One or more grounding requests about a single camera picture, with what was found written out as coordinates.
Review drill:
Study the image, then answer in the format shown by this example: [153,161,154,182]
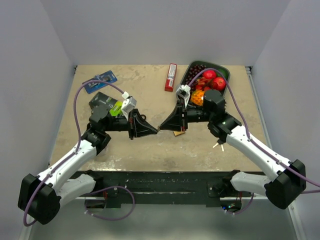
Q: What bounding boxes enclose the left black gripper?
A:
[103,108,158,140]

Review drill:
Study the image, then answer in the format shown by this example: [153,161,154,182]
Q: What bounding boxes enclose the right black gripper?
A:
[160,99,214,132]

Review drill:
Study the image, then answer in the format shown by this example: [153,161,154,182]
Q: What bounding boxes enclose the brass padlock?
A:
[173,131,186,137]

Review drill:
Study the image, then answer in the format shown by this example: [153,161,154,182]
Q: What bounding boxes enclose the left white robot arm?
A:
[18,105,158,227]

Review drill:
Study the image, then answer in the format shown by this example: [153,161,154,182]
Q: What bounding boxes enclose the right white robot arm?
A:
[159,90,306,210]

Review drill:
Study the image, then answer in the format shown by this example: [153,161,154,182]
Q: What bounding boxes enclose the black headed key bunch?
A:
[212,139,225,152]

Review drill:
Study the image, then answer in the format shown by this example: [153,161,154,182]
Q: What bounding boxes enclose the black padlock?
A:
[138,114,147,121]

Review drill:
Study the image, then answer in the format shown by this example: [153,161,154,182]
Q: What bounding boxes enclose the orange toy pineapple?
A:
[190,89,205,106]

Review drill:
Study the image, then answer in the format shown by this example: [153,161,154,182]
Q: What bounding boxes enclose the red rectangular box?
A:
[164,63,177,92]

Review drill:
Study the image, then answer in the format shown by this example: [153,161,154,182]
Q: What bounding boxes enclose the green black product box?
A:
[88,91,123,117]

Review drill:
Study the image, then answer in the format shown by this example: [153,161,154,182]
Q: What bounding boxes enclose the red leafy fruit cluster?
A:
[195,77,214,92]

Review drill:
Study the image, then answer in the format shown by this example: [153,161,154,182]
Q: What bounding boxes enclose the grey fruit tray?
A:
[180,60,231,93]

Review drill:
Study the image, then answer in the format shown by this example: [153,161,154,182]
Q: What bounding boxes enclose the dark red grapes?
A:
[182,64,207,85]

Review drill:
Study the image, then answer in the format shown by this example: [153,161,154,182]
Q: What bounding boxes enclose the red apple upper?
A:
[202,69,217,80]

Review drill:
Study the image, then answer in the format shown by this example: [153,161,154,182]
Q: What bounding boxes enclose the red apple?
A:
[213,77,226,92]
[202,69,217,80]

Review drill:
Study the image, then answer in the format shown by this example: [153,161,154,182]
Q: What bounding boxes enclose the red apple lower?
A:
[213,77,226,92]

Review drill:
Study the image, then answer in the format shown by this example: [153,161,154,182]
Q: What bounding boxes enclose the blue blister pack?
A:
[83,70,118,94]

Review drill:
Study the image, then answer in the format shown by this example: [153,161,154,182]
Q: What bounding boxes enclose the green lime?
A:
[217,68,229,80]

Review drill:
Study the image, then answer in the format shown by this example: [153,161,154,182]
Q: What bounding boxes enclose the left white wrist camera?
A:
[121,91,137,120]

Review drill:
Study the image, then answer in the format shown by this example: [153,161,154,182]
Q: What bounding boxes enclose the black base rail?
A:
[72,170,251,210]

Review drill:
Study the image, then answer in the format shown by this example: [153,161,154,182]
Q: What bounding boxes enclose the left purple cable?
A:
[22,79,128,227]

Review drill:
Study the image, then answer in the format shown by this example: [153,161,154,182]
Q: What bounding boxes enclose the purple cable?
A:
[22,79,128,227]
[187,67,320,195]

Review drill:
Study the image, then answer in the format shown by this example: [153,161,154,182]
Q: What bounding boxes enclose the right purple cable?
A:
[187,67,320,195]

